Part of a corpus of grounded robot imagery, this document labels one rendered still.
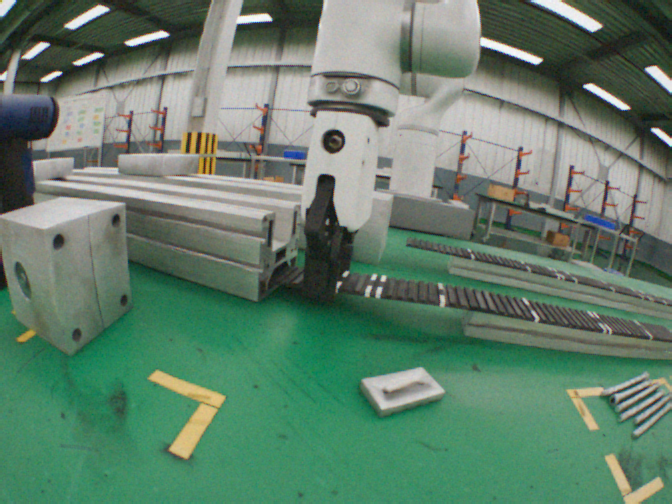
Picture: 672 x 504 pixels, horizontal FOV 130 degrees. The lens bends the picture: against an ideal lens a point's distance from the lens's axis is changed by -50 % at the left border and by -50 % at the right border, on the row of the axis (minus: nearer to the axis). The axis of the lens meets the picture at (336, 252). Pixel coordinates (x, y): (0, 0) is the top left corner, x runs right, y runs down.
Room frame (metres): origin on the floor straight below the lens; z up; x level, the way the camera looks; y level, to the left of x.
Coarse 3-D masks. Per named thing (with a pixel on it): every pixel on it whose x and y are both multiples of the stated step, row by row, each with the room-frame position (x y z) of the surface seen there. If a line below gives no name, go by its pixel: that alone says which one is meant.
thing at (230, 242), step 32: (64, 192) 0.34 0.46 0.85; (96, 192) 0.32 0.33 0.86; (128, 192) 0.31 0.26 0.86; (160, 192) 0.37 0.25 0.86; (192, 192) 0.36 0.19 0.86; (224, 192) 0.37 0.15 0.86; (128, 224) 0.30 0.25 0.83; (160, 224) 0.29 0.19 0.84; (192, 224) 0.29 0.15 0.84; (224, 224) 0.27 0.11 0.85; (256, 224) 0.26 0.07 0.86; (288, 224) 0.33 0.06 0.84; (128, 256) 0.30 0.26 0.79; (160, 256) 0.29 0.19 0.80; (192, 256) 0.27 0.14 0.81; (224, 256) 0.28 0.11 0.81; (256, 256) 0.26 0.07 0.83; (288, 256) 0.33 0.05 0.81; (224, 288) 0.27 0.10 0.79; (256, 288) 0.26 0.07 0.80
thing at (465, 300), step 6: (456, 288) 0.28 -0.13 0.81; (468, 288) 0.28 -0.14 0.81; (456, 294) 0.27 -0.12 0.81; (462, 294) 0.27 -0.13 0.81; (468, 294) 0.27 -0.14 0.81; (456, 300) 0.26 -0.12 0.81; (462, 300) 0.25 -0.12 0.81; (468, 300) 0.25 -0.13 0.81; (474, 300) 0.26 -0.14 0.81; (462, 306) 0.24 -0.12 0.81; (468, 306) 0.24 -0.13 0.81; (474, 306) 0.24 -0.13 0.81
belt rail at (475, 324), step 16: (464, 320) 0.26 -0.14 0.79; (480, 320) 0.24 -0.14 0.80; (496, 320) 0.24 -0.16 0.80; (512, 320) 0.23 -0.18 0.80; (480, 336) 0.24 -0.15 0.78; (496, 336) 0.24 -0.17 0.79; (512, 336) 0.23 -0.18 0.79; (528, 336) 0.23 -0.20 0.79; (544, 336) 0.23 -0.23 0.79; (560, 336) 0.23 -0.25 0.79; (576, 336) 0.22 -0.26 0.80; (592, 336) 0.21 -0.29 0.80; (608, 336) 0.20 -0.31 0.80; (592, 352) 0.21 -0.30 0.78; (608, 352) 0.20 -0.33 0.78; (624, 352) 0.20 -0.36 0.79; (640, 352) 0.19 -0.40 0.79; (656, 352) 0.18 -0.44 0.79
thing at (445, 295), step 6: (438, 288) 0.28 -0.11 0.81; (444, 288) 0.29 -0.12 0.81; (450, 288) 0.28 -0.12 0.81; (438, 294) 0.27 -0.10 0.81; (444, 294) 0.27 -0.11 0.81; (450, 294) 0.26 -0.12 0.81; (438, 300) 0.25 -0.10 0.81; (444, 300) 0.25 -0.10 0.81; (450, 300) 0.25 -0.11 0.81; (444, 306) 0.24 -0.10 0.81; (450, 306) 0.24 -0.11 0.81; (456, 306) 0.24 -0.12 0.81
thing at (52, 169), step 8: (48, 160) 0.42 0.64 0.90; (56, 160) 0.43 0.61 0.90; (64, 160) 0.46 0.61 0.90; (72, 160) 0.48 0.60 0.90; (40, 168) 0.39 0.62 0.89; (48, 168) 0.41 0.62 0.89; (56, 168) 0.43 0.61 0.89; (64, 168) 0.46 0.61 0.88; (72, 168) 0.48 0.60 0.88; (40, 176) 0.39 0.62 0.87; (48, 176) 0.41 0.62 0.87; (56, 176) 0.43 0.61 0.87; (64, 176) 0.46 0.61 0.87
